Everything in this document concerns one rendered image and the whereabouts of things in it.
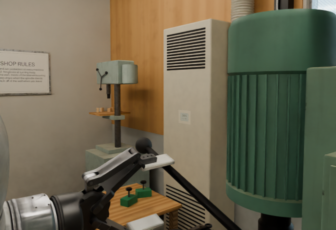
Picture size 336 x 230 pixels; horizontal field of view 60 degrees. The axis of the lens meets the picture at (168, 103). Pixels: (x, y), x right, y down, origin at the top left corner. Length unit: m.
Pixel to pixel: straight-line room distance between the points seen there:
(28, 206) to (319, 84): 0.43
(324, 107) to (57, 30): 3.27
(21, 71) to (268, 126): 3.07
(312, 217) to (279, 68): 0.21
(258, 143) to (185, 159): 1.79
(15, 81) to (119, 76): 1.15
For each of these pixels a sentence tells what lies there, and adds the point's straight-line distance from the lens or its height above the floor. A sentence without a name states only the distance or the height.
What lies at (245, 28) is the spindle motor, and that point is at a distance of 0.48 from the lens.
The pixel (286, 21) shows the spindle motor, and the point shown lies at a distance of 0.46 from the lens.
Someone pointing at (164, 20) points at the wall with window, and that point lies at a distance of 2.88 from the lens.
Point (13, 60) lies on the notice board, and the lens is 3.36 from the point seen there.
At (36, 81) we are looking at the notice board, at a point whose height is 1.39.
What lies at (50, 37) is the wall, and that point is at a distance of 3.49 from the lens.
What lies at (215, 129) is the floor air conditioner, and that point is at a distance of 2.05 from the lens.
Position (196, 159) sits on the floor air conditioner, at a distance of 2.15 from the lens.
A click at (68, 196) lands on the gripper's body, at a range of 0.50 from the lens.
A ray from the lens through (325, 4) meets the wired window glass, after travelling 2.05.
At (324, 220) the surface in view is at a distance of 0.31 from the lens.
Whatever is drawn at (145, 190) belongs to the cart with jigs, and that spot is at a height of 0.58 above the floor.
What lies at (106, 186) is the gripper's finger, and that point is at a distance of 0.52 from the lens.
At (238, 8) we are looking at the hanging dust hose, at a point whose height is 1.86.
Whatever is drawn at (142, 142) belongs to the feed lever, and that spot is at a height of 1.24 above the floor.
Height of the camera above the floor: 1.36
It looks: 4 degrees down
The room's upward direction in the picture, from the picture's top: straight up
